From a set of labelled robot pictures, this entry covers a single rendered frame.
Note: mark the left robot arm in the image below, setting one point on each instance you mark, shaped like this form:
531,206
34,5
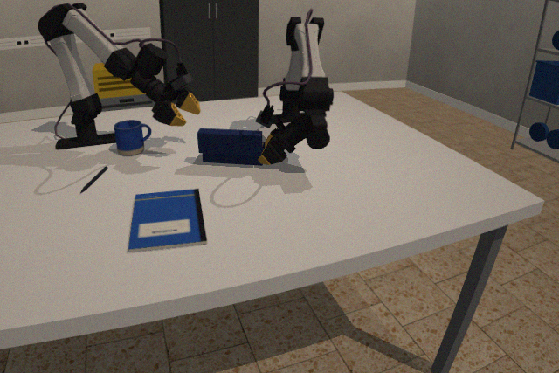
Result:
304,98

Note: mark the black pen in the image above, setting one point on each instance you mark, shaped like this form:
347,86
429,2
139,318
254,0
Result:
94,179

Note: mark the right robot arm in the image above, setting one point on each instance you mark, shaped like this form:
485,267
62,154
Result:
119,61

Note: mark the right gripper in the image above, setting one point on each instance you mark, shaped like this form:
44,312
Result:
164,107

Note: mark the dark blue mug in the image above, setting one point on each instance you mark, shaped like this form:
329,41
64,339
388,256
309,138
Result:
129,137

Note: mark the blue notebook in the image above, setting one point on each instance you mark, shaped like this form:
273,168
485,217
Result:
167,219

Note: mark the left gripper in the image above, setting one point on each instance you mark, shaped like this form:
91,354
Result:
277,142

